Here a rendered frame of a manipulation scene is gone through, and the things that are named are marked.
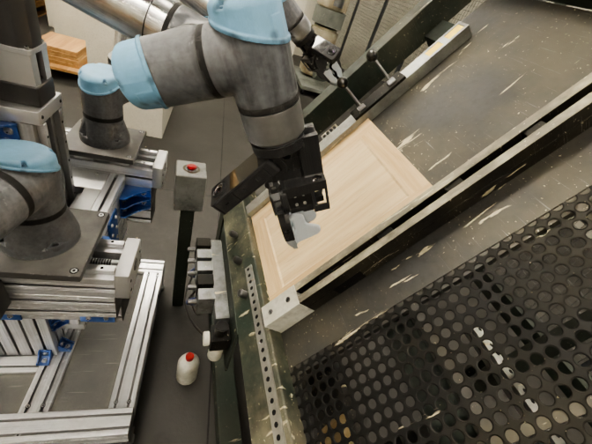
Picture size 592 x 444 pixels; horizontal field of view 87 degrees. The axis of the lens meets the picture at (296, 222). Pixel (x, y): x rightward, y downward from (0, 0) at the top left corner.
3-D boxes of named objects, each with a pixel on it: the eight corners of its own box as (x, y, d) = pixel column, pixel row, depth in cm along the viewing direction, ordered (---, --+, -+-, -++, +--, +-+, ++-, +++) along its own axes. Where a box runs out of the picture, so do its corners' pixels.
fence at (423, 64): (252, 210, 128) (245, 206, 125) (462, 32, 100) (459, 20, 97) (254, 219, 124) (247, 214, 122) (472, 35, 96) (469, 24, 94)
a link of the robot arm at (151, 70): (167, 94, 45) (240, 82, 43) (129, 122, 36) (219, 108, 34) (142, 32, 40) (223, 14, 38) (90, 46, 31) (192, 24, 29)
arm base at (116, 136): (72, 144, 101) (67, 114, 95) (88, 124, 112) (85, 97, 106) (123, 152, 106) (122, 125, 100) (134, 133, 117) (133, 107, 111)
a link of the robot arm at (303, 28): (308, 11, 91) (291, 33, 91) (317, 25, 94) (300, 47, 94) (295, 13, 97) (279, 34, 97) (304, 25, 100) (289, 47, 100)
